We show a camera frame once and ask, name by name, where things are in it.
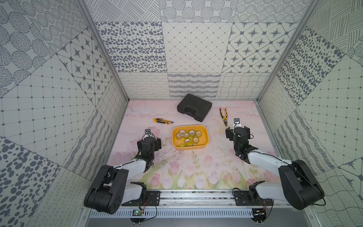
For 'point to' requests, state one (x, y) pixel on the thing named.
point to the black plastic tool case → (194, 107)
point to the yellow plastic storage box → (203, 140)
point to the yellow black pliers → (225, 117)
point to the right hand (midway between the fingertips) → (238, 128)
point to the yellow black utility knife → (162, 121)
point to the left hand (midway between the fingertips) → (149, 137)
